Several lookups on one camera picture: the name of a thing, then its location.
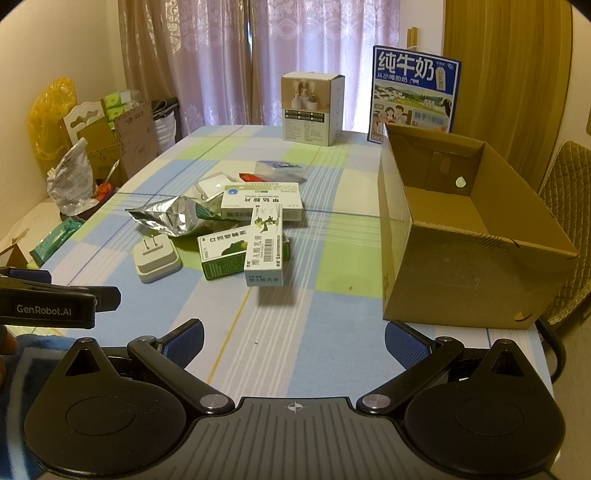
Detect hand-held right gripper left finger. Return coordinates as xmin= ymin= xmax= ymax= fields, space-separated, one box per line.
xmin=60 ymin=318 xmax=236 ymax=416

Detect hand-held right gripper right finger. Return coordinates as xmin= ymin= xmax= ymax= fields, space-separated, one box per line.
xmin=355 ymin=319 xmax=532 ymax=418

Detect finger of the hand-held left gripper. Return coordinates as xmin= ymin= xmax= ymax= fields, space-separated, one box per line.
xmin=0 ymin=276 xmax=122 ymax=313
xmin=0 ymin=267 xmax=52 ymax=284

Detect white power adapter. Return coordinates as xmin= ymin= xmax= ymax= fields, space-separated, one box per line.
xmin=133 ymin=234 xmax=183 ymax=284

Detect brown cardboard box container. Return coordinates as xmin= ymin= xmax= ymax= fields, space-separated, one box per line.
xmin=378 ymin=121 xmax=580 ymax=330

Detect silver foil bag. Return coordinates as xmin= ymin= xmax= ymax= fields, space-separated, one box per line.
xmin=127 ymin=195 xmax=241 ymax=238

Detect slim white green tube box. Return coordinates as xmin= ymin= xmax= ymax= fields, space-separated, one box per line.
xmin=243 ymin=204 xmax=284 ymax=288

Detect clear plastic packet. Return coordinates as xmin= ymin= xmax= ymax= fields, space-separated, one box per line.
xmin=193 ymin=173 xmax=234 ymax=202

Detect white medicine box green logo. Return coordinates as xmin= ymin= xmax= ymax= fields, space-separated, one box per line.
xmin=220 ymin=183 xmax=305 ymax=221

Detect clear floss box blue label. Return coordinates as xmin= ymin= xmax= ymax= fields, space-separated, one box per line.
xmin=255 ymin=160 xmax=308 ymax=184

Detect person's left hand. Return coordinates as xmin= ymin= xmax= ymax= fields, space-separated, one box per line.
xmin=0 ymin=325 xmax=18 ymax=357

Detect green wipes pack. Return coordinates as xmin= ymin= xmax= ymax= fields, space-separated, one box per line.
xmin=30 ymin=217 xmax=86 ymax=266

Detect blue blanket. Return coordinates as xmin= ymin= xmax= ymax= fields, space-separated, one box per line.
xmin=0 ymin=329 xmax=80 ymax=416

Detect plaid tablecloth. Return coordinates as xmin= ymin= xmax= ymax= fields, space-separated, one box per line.
xmin=32 ymin=124 xmax=555 ymax=407

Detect silver snack bag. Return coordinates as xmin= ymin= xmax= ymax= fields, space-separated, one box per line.
xmin=46 ymin=137 xmax=100 ymax=217

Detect small brown cardboard box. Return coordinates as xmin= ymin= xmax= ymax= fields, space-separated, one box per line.
xmin=78 ymin=126 xmax=126 ymax=186

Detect yellow plastic bag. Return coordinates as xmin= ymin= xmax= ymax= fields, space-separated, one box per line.
xmin=28 ymin=78 xmax=78 ymax=174

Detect brown cardboard sheet box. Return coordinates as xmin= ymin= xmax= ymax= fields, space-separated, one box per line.
xmin=113 ymin=100 xmax=160 ymax=178

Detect white die-cut cardboard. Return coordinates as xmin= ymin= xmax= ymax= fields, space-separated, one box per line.
xmin=62 ymin=99 xmax=109 ymax=148

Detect black and white bag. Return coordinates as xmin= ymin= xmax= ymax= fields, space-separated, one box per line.
xmin=150 ymin=97 xmax=181 ymax=155

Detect green tissue packs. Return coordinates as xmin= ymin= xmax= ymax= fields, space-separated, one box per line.
xmin=104 ymin=90 xmax=141 ymax=123

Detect quilted brown chair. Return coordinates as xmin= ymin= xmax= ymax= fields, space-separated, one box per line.
xmin=536 ymin=141 xmax=591 ymax=384

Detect beige humidifier box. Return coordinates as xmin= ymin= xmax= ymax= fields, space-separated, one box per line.
xmin=281 ymin=71 xmax=346 ymax=147

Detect brown curtain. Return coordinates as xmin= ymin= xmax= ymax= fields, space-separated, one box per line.
xmin=117 ymin=0 xmax=250 ymax=136

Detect blue milk carton box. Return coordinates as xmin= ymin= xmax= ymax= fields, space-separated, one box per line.
xmin=367 ymin=45 xmax=461 ymax=144

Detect golden curtain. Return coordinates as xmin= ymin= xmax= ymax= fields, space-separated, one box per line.
xmin=442 ymin=0 xmax=574 ymax=183

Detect pink sheer curtain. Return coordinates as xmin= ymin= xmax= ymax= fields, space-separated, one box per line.
xmin=173 ymin=0 xmax=445 ymax=134

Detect orange handled tool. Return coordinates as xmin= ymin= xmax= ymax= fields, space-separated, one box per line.
xmin=95 ymin=159 xmax=122 ymax=202

